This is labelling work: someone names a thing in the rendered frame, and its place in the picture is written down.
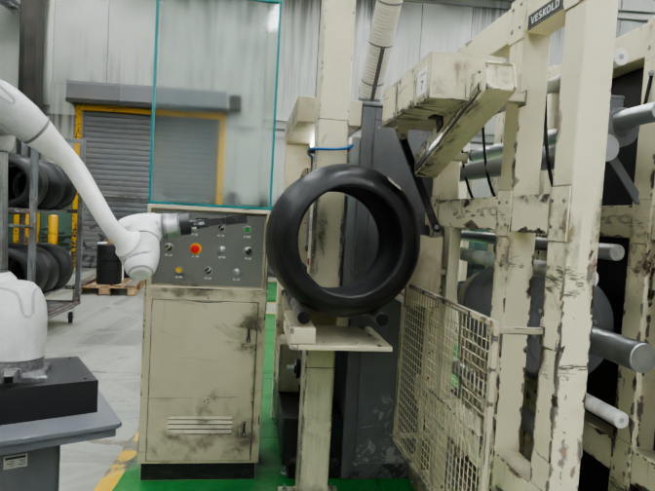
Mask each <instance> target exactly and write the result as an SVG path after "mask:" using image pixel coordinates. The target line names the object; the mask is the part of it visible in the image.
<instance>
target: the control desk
mask: <svg viewBox="0 0 655 491"><path fill-rule="evenodd" d="M270 212H271V211H270V210H262V209H245V208H212V207H195V206H178V205H161V204H147V213H157V214H163V213H172V214H174V213H177V214H178V216H179V215H180V214H185V213H189V214H190V216H191V220H196V218H197V217H201V218H206V217H207V218H220V217H226V215H228V216H233V215H244V214H246V215H247V219H248V223H240V224H230V225H228V226H227V224H225V225H223V224H222V225H213V226H210V227H206V228H201V229H197V227H192V234H191V235H182V236H181V234H180V237H179V238H172V239H163V240H161V241H160V258H159V264H158V267H157V269H156V271H155V273H154V274H153V275H152V276H151V277H150V278H148V279H146V280H144V285H145V288H144V298H143V323H142V347H141V371H140V396H139V420H138V446H137V463H138V464H140V480H199V479H254V473H255V463H258V454H259V436H260V417H261V398H262V379H263V361H264V341H265V323H266V303H267V285H268V266H269V262H268V258H267V254H266V247H265V233H266V226H267V222H268V218H269V215H270Z"/></svg>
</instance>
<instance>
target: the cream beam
mask: <svg viewBox="0 0 655 491"><path fill-rule="evenodd" d="M486 60H492V61H502V62H507V58H506V57H491V56H481V55H471V54H462V53H453V52H443V51H434V50H433V51H431V52H430V53H429V54H427V55H426V56H425V57H423V58H422V59H421V60H420V61H419V62H418V63H416V64H415V65H414V66H413V67H412V68H411V69H410V70H408V71H407V73H406V74H405V75H404V76H403V77H401V78H400V79H399V80H398V81H397V82H396V83H395V84H393V85H392V86H391V87H390V88H389V89H388V90H387V91H385V92H384V95H383V113H382V120H381V122H382V127H384V128H394V127H396V126H405V127H411V128H410V130H421V131H433V130H434V129H435V127H436V126H437V125H436V120H432V119H428V117H429V116H431V115H433V114H437V115H440V116H444V115H445V114H446V113H448V112H450V111H452V110H454V109H456V108H458V107H460V106H461V105H463V104H465V103H467V102H468V101H469V98H470V93H471V85H472V77H473V76H475V74H476V73H477V72H478V70H479V69H480V68H481V66H482V65H483V63H484V62H485V61H486ZM427 65H428V67H427V82H426V92H425V93H424V94H422V95H420V96H419V97H417V89H418V73H419V72H420V71H421V70H422V69H424V68H425V67H426V66H427Z"/></svg>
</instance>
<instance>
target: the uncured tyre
mask: <svg viewBox="0 0 655 491"><path fill-rule="evenodd" d="M326 192H339V193H344V194H347V195H350V196H352V197H354V198H356V199H357V200H359V201H360V202H361V203H362V204H363V205H365V207H366V208H367V209H368V210H369V212H370V213H371V215H372V217H373V219H374V221H375V224H376V227H377V232H378V247H377V251H376V255H375V257H374V260H373V262H372V264H371V265H370V267H369V268H368V270H367V271H366V272H365V273H364V274H363V275H362V276H361V277H360V278H358V279H357V280H356V281H354V282H352V283H349V284H346V285H343V286H340V287H324V286H320V285H318V284H317V283H316V282H315V281H314V280H313V279H312V278H311V277H310V275H309V274H308V273H307V271H306V269H305V268H304V266H303V263H302V261H301V258H300V254H299V249H298V234H299V228H300V225H301V222H302V219H303V217H304V215H305V213H306V211H307V210H308V208H309V207H310V206H311V205H312V204H313V203H314V202H315V201H316V200H317V199H318V198H320V197H321V196H322V195H324V193H326ZM275 208H276V209H275ZM274 209H275V212H274ZM265 247H266V254H267V258H268V262H269V265H270V267H271V270H272V272H273V274H274V276H275V278H276V279H277V281H278V282H279V284H280V285H281V286H282V287H283V289H284V290H285V291H286V292H287V293H288V294H289V295H291V296H292V297H293V298H295V299H296V300H297V301H299V302H300V303H302V304H303V305H304V306H306V307H308V308H309V309H311V310H313V311H315V312H318V313H320V314H323V315H327V316H331V317H338V318H352V317H358V316H362V315H366V314H368V313H371V312H374V311H376V310H378V309H380V308H381V307H383V306H385V305H386V304H388V303H389V302H391V301H392V300H393V299H394V298H395V297H396V296H397V295H398V294H399V293H400V292H401V291H402V290H403V289H404V288H405V286H406V285H407V283H408V281H409V280H410V278H411V276H412V274H413V272H414V269H415V267H416V264H417V260H418V256H419V250H420V230H419V224H418V220H417V216H416V213H415V211H414V208H413V206H412V204H411V202H410V201H409V199H408V197H407V196H406V194H405V193H404V191H403V190H400V189H399V188H398V187H397V186H395V185H394V184H393V183H392V182H391V181H390V180H389V179H388V177H387V176H386V175H384V174H383V173H381V172H379V171H377V170H374V169H371V168H368V167H365V166H361V165H355V164H335V165H330V166H325V167H322V168H319V170H317V171H315V172H313V173H311V174H310V173H307V174H306V175H304V176H302V177H300V178H298V179H297V180H295V181H294V182H293V183H292V184H291V185H290V186H289V187H288V188H287V189H286V190H285V191H284V192H283V193H282V195H281V196H280V197H279V199H278V200H277V202H276V203H275V205H274V206H273V208H272V210H271V212H270V215H269V218H268V222H267V226H266V233H265Z"/></svg>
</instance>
